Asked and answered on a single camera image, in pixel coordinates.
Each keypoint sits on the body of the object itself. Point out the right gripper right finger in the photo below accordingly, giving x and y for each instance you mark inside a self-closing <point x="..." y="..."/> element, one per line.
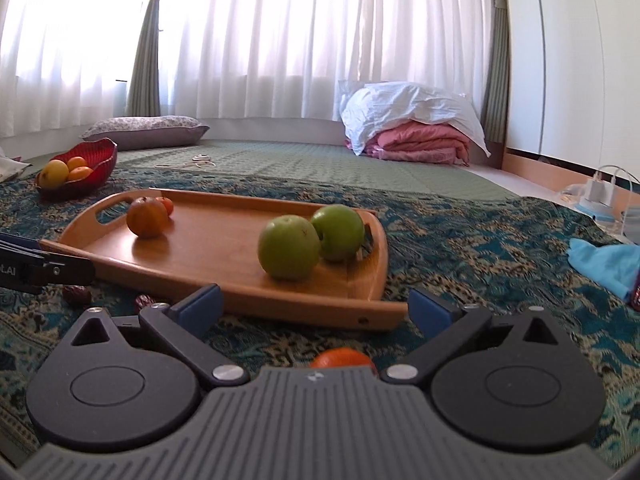
<point x="458" y="339"/>

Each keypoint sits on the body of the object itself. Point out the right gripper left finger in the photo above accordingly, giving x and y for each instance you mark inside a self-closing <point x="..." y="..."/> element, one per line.
<point x="179" y="331"/>

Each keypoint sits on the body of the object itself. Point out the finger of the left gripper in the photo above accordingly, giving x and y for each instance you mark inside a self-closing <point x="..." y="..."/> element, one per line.
<point x="62" y="269"/>

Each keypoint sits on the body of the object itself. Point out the red date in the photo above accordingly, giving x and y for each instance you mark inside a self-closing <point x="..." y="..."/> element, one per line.
<point x="143" y="301"/>
<point x="77" y="297"/>

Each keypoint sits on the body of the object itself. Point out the large brownish orange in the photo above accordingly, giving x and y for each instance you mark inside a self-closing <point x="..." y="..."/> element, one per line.
<point x="147" y="217"/>

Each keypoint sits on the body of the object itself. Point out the small tangerine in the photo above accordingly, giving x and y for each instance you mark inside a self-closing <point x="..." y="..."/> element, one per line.
<point x="167" y="203"/>

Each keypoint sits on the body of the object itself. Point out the green apple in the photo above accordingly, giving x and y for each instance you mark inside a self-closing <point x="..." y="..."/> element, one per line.
<point x="288" y="248"/>
<point x="340" y="230"/>

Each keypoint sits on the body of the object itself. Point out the wooden serving tray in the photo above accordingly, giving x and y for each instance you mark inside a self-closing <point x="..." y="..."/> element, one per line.
<point x="213" y="238"/>

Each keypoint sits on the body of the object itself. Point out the yellow fruit in bowl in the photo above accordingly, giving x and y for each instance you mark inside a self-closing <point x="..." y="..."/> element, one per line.
<point x="53" y="175"/>

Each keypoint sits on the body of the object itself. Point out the orange in bowl front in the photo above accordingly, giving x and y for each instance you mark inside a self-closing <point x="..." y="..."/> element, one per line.
<point x="79" y="173"/>

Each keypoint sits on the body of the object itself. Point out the orange in bowl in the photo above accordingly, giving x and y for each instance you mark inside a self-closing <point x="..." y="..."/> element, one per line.
<point x="79" y="173"/>
<point x="76" y="162"/>

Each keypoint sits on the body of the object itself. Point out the crumpled white cloth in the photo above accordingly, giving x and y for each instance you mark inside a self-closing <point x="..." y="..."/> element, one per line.
<point x="11" y="168"/>

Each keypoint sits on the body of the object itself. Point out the orange in bowl rear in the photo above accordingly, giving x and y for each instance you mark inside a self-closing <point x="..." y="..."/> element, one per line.
<point x="76" y="162"/>

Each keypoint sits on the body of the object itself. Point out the floral grey pillow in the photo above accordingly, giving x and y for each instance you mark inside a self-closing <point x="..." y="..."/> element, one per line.
<point x="140" y="133"/>

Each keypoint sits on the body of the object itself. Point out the light blue cloth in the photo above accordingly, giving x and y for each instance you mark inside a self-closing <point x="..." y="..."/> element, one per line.
<point x="614" y="267"/>

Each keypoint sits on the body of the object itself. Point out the folded pink blanket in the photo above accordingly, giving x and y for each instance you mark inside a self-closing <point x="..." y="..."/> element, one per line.
<point x="416" y="142"/>

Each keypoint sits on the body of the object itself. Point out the grey green drape left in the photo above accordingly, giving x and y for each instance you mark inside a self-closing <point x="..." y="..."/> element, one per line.
<point x="144" y="87"/>

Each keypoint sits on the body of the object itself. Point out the grey green drape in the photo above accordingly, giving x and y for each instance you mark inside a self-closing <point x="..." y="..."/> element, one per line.
<point x="144" y="87"/>
<point x="496" y="101"/>

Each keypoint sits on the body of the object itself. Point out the green quilted mat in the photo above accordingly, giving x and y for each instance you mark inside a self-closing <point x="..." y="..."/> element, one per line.
<point x="309" y="163"/>

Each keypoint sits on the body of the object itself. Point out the grey green drape right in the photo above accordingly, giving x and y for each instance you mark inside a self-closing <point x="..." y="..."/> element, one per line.
<point x="496" y="101"/>

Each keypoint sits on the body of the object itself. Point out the white pillow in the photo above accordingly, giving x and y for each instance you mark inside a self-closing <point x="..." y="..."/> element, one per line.
<point x="369" y="109"/>

